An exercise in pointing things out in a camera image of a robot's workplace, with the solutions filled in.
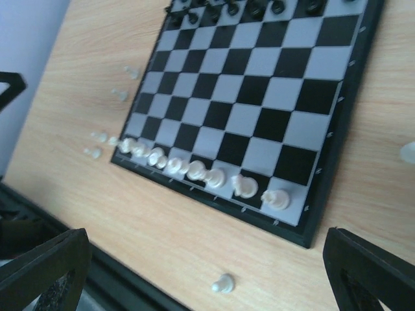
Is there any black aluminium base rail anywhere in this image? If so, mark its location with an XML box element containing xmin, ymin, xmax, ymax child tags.
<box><xmin>1</xmin><ymin>184</ymin><xmax>186</xmax><ymax>310</ymax></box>

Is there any white king piece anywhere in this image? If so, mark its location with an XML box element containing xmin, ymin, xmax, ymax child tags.
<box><xmin>186</xmin><ymin>160</ymin><xmax>207</xmax><ymax>180</ymax></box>

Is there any white pawn front left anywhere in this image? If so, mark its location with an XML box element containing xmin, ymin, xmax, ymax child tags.
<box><xmin>90</xmin><ymin>132</ymin><xmax>108</xmax><ymax>143</ymax></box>

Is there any white rook h1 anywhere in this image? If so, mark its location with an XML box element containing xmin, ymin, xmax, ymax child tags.
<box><xmin>261</xmin><ymin>189</ymin><xmax>291</xmax><ymax>211</ymax></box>

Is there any white pawn left lower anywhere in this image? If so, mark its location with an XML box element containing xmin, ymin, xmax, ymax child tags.
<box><xmin>111</xmin><ymin>88</ymin><xmax>128</xmax><ymax>102</ymax></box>

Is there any white knight b1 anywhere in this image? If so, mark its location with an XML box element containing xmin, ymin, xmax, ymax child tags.
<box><xmin>131</xmin><ymin>141</ymin><xmax>151</xmax><ymax>157</ymax></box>

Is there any white bishop c1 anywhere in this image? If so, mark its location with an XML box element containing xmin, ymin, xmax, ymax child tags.
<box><xmin>147</xmin><ymin>147</ymin><xmax>167</xmax><ymax>169</ymax></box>

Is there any white queen piece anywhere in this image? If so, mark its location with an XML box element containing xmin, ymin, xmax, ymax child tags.
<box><xmin>165</xmin><ymin>157</ymin><xmax>188</xmax><ymax>174</ymax></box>

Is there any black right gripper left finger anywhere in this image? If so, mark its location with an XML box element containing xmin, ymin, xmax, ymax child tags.
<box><xmin>1</xmin><ymin>228</ymin><xmax>91</xmax><ymax>310</ymax></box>

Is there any white rook a1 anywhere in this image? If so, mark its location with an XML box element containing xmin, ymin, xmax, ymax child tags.
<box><xmin>117</xmin><ymin>138</ymin><xmax>137</xmax><ymax>154</ymax></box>

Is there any white pawn near board top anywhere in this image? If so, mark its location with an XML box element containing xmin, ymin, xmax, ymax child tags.
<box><xmin>399</xmin><ymin>141</ymin><xmax>415</xmax><ymax>164</ymax></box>

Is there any white knight g1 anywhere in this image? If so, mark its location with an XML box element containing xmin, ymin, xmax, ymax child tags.
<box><xmin>231</xmin><ymin>174</ymin><xmax>258</xmax><ymax>199</ymax></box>

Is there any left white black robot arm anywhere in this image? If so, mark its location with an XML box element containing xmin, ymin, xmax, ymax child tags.
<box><xmin>1</xmin><ymin>71</ymin><xmax>27</xmax><ymax>111</ymax></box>

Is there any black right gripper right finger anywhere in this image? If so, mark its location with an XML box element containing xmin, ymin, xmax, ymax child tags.
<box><xmin>324</xmin><ymin>227</ymin><xmax>414</xmax><ymax>310</ymax></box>

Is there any black and silver chessboard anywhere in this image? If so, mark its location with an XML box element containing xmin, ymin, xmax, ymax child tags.
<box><xmin>111</xmin><ymin>1</ymin><xmax>385</xmax><ymax>248</ymax></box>

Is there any white pawn left upper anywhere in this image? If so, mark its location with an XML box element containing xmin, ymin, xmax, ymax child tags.
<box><xmin>124</xmin><ymin>66</ymin><xmax>140</xmax><ymax>80</ymax></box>

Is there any white pawn front right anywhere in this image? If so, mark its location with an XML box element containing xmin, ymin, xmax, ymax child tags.
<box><xmin>211</xmin><ymin>273</ymin><xmax>235</xmax><ymax>294</ymax></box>

